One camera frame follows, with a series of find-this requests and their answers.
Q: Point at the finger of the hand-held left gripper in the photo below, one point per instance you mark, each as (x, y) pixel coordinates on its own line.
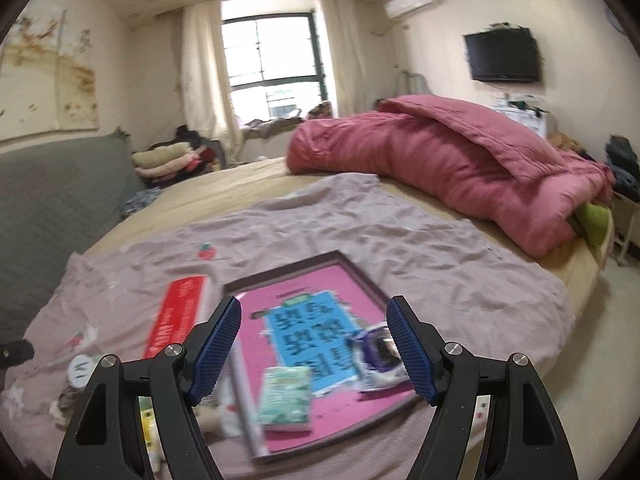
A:
(15, 354)

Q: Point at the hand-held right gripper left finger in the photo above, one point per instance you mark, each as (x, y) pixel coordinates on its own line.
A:
(217, 350)

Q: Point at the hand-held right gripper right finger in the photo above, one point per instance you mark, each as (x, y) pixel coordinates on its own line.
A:
(410, 355)

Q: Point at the purple white packet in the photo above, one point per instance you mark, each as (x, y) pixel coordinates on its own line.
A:
(375, 360)

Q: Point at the cream plush toy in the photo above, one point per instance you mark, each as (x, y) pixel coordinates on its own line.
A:
(225, 412)

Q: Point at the green tissue packet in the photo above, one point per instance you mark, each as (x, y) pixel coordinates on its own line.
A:
(285, 397)

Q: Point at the yellow cartoon packet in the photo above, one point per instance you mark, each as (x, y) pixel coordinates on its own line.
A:
(145, 422)

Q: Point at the dark shallow cardboard box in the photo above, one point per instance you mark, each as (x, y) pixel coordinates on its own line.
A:
(290, 271)

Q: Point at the red tissue pack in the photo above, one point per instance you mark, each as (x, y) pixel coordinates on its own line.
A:
(175, 310)

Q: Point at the white-lidded bottle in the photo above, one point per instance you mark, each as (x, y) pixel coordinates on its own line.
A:
(80, 370)

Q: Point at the pink book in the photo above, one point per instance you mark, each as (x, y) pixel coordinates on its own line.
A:
(320, 285)

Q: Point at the mauve printed blanket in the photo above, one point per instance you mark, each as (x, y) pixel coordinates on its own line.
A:
(400, 240)

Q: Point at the grey quilted headboard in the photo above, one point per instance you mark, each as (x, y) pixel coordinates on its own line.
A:
(50, 195)

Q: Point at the dark patterned cloth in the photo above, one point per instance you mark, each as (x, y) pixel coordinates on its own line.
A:
(142, 200)

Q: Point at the pile of folded blankets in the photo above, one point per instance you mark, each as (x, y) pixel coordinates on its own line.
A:
(165, 160)

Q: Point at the dark chair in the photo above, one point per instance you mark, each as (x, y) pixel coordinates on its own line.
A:
(217, 152)

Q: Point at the pink quilt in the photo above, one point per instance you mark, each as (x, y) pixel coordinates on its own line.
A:
(450, 160)

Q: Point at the black garment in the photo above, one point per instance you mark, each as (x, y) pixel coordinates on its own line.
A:
(185, 133)

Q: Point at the green pillow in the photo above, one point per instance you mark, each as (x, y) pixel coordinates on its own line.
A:
(592, 222)

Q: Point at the clothes on windowsill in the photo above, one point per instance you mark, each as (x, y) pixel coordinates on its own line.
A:
(270, 125)

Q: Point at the side table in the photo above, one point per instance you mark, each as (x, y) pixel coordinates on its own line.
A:
(622, 225)

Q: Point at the brown plush toy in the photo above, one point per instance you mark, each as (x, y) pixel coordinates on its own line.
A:
(567, 142)

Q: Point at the white cabinet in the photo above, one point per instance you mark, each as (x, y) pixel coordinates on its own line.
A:
(525, 112)

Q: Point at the cream curtain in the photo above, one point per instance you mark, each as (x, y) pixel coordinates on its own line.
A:
(202, 80)
(332, 55)

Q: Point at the pile of dark clothes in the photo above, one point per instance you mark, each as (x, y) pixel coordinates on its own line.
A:
(622, 160)

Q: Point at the window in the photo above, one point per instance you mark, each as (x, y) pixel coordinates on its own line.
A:
(270, 55)

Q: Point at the white air conditioner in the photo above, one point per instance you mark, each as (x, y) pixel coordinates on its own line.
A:
(412, 0)

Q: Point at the flower wall painting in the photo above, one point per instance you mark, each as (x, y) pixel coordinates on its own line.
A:
(45, 75)

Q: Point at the black wall television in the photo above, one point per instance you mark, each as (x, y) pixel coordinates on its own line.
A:
(502, 55)

